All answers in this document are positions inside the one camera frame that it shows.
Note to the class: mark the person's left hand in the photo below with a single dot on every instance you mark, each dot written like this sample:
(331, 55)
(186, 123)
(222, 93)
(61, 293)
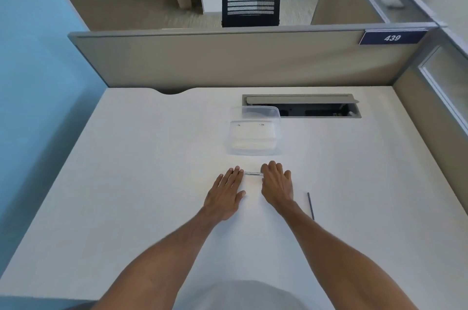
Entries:
(223, 202)

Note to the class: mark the person's right hand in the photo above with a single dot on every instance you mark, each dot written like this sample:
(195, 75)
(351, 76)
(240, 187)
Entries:
(278, 189)

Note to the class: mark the person's right thumb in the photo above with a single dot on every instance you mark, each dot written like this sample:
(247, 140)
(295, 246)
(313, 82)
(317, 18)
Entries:
(264, 176)

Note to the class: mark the person's right little finger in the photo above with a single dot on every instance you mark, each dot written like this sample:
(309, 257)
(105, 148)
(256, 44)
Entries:
(288, 177)

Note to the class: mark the person's left thumb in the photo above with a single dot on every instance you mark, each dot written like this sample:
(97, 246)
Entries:
(241, 198)

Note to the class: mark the person's right middle finger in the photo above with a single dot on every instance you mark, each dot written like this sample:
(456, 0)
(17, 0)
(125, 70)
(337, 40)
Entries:
(278, 171)

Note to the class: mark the person's left little finger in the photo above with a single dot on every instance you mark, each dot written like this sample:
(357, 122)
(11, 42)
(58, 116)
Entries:
(218, 181)

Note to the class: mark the person's left middle finger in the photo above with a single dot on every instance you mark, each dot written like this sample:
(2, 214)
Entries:
(234, 177)

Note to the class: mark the person's right forearm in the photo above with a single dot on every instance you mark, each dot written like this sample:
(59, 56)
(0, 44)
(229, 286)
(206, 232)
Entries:
(340, 266)

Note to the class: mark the person's left forearm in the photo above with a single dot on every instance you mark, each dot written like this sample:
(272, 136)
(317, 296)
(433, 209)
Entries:
(157, 266)

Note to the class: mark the clear pen barrel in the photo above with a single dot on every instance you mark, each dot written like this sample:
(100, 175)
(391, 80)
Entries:
(252, 174)

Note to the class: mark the thin dark pen refill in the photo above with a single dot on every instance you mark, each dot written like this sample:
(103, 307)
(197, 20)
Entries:
(310, 206)

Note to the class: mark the clear plastic hinged box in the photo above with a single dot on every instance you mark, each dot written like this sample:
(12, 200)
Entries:
(254, 136)

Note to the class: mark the person's grey shirt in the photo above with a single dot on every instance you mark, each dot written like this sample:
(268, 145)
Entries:
(245, 297)

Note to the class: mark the grey desk partition panel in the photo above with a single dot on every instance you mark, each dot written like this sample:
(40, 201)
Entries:
(237, 57)

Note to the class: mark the grey glass-topped side partition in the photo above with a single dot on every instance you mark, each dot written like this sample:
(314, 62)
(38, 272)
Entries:
(431, 94)

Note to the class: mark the blue number sign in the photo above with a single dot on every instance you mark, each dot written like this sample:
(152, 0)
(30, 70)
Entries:
(392, 38)

